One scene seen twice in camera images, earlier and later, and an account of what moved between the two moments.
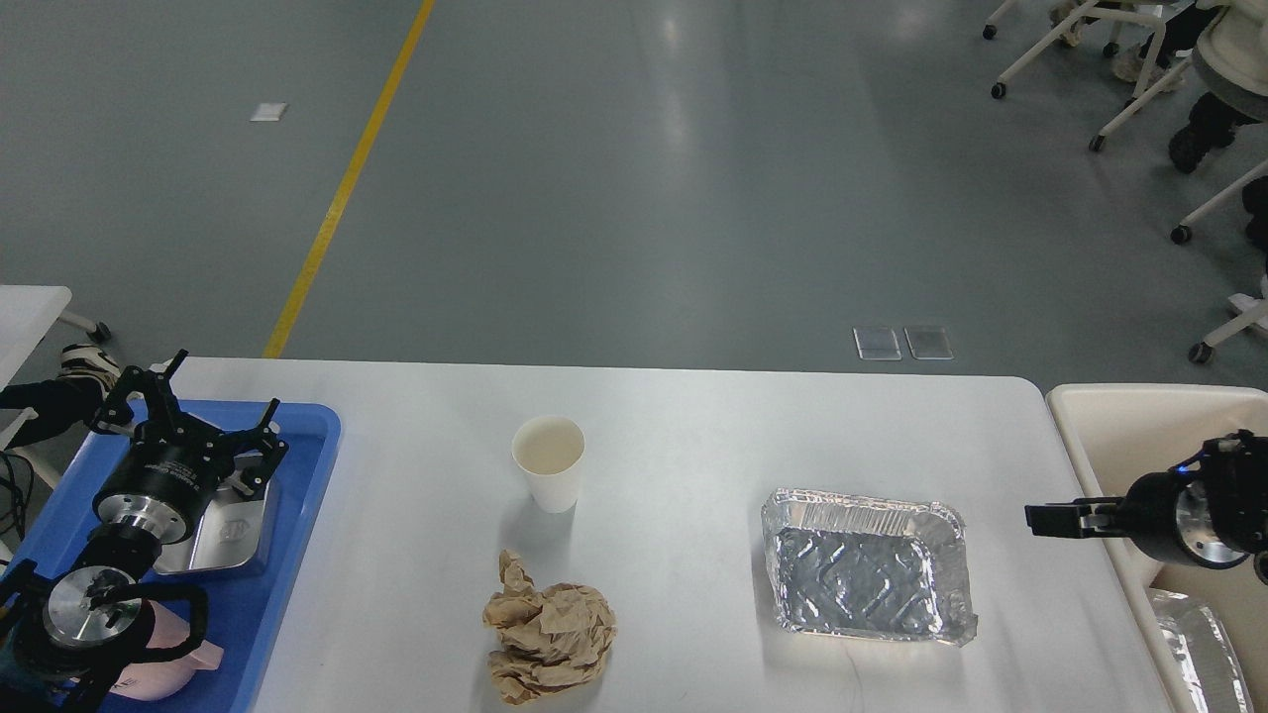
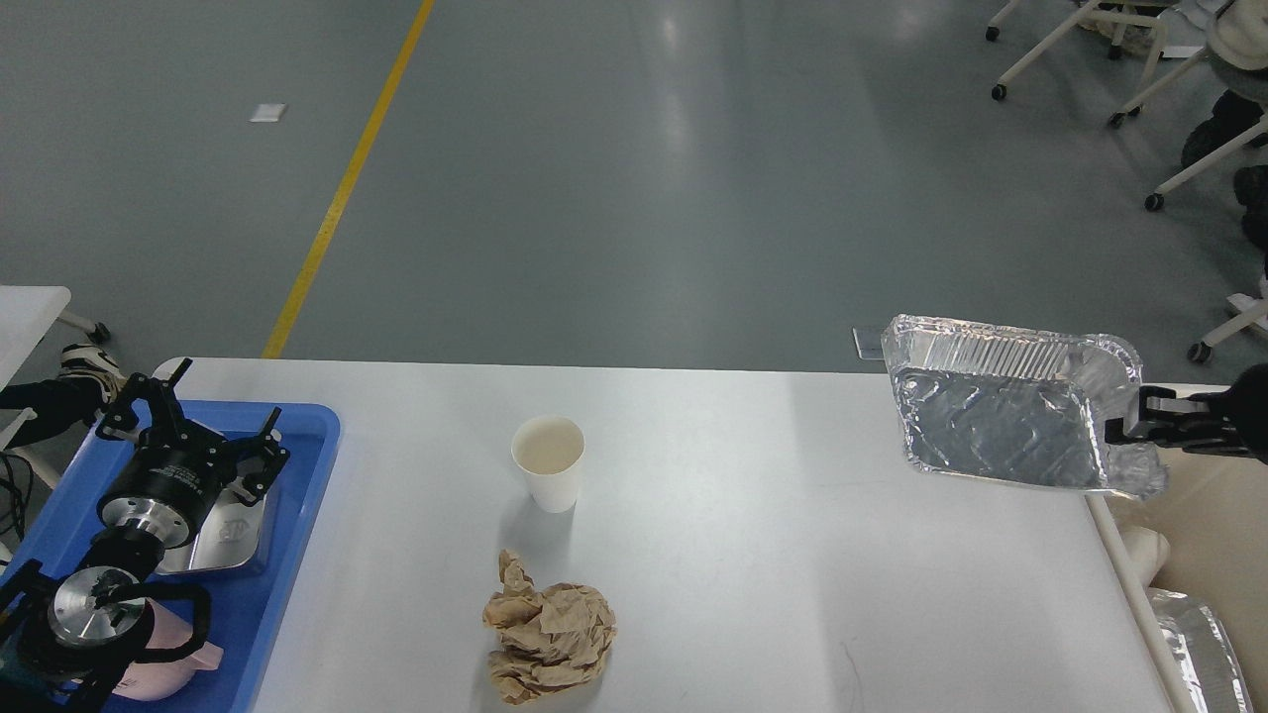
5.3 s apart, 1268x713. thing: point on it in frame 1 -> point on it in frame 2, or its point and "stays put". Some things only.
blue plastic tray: x=244 y=603 stays put
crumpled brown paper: x=549 y=640 stays put
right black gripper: x=1169 y=520 -> x=1245 y=404
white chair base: x=1249 y=309 -> x=1256 y=318
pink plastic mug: x=157 y=679 stays put
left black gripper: x=175 y=459 stays put
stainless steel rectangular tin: x=229 y=532 stays put
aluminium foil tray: x=873 y=565 -> x=1018 y=403
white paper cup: x=550 y=450 stays put
